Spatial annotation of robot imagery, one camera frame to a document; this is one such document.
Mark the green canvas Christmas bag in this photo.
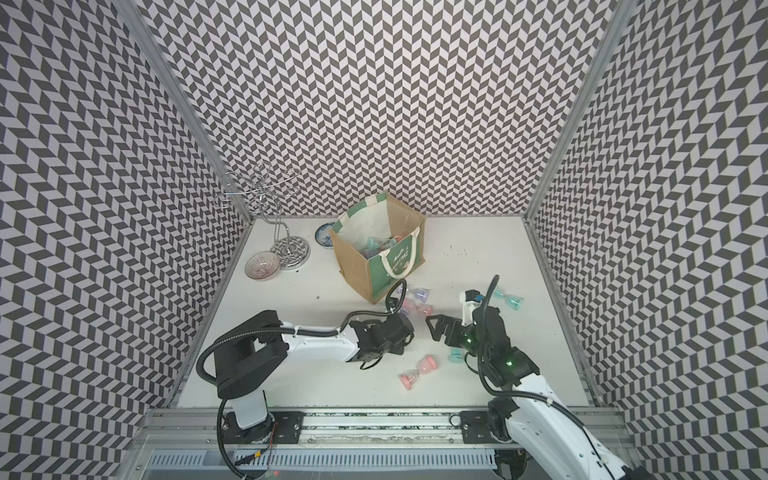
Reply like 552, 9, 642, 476
331, 191, 426, 304

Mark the blue white ceramic bowl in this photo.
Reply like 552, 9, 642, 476
314, 222, 334, 249

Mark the pink hourglass front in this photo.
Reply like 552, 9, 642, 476
398, 355, 438, 391

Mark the silver wire stand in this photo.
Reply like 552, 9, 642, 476
219, 169, 311, 270

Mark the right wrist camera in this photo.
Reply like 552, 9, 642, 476
459, 290, 484, 326

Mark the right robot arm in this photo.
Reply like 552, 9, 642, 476
426, 275, 654, 479

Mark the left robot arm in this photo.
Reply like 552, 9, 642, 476
195, 279, 414, 444

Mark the purple hourglass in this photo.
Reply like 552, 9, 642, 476
406, 287, 430, 303

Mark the metal base rail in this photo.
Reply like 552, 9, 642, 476
140, 407, 495, 448

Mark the pink glass bowl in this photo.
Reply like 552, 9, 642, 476
244, 251, 281, 281

